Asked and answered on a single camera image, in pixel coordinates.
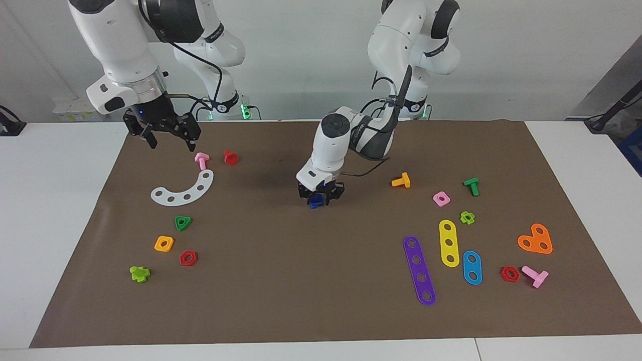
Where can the blue square plastic nut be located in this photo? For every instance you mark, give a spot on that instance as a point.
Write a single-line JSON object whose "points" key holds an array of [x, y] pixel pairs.
{"points": [[317, 200]]}

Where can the orange square plastic nut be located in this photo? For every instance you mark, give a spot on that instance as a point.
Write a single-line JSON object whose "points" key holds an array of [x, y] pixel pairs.
{"points": [[163, 249]]}

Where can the green triangular plastic nut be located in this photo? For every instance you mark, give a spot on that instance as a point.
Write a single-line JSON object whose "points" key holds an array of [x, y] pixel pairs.
{"points": [[178, 226]]}

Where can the red hexagonal plastic nut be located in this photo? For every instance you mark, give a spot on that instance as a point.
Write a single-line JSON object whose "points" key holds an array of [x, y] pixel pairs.
{"points": [[510, 280], [188, 263]]}

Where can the lime cross-shaped plastic screw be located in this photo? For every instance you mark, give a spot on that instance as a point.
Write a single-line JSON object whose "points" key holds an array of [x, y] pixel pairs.
{"points": [[139, 274]]}

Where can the green plastic screw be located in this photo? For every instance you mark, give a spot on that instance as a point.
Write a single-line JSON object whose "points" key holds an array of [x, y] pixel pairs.
{"points": [[472, 184]]}

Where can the blue two-hole strip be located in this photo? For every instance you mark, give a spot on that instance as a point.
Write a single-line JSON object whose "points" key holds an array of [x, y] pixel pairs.
{"points": [[472, 267]]}

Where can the purple four-hole strip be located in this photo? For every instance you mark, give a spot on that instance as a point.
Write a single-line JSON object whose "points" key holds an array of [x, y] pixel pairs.
{"points": [[418, 268]]}

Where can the brown table mat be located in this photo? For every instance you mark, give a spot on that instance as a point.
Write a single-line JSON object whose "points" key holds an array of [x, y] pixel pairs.
{"points": [[321, 276]]}

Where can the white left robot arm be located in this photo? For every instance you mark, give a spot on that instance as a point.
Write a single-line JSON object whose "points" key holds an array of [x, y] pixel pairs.
{"points": [[328, 150]]}

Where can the orange plastic screw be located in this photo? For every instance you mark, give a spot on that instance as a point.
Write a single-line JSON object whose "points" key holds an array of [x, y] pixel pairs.
{"points": [[404, 181]]}

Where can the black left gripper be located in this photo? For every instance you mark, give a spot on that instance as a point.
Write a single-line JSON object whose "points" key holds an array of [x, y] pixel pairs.
{"points": [[321, 190]]}

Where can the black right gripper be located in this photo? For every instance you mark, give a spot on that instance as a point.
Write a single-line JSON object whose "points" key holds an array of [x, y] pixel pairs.
{"points": [[155, 113]]}

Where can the pink square plastic nut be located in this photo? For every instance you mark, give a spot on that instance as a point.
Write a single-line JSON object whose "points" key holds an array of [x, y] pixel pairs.
{"points": [[446, 201]]}

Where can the red plastic screw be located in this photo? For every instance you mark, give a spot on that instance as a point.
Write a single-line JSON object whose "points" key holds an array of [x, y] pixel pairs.
{"points": [[230, 158]]}

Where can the white curved perforated strip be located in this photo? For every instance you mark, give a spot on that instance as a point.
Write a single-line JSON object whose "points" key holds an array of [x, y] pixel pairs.
{"points": [[178, 198]]}

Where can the lime flower-shaped plastic nut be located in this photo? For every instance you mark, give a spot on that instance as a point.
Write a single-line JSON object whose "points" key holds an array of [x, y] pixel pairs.
{"points": [[471, 219]]}

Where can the orange heart-shaped plate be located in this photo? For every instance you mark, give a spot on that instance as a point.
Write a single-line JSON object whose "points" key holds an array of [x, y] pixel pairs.
{"points": [[535, 240]]}

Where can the black device on table edge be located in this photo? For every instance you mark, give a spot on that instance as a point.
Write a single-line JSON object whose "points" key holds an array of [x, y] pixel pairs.
{"points": [[10, 128]]}

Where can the blue crate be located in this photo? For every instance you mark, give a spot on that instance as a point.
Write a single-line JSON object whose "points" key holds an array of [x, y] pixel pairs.
{"points": [[633, 150]]}

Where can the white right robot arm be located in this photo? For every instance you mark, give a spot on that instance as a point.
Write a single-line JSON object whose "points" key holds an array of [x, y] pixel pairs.
{"points": [[120, 45]]}

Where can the pink plastic screw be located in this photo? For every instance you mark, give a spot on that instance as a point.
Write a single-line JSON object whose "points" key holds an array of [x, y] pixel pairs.
{"points": [[202, 160], [536, 277]]}

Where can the yellow three-hole strip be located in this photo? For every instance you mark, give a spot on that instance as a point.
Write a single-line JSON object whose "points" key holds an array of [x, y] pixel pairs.
{"points": [[448, 235]]}

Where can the white power strip box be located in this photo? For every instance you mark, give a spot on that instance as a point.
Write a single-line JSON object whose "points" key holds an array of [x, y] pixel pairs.
{"points": [[75, 114]]}

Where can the black stand pole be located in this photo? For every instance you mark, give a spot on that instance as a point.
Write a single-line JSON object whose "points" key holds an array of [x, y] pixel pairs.
{"points": [[614, 108]]}

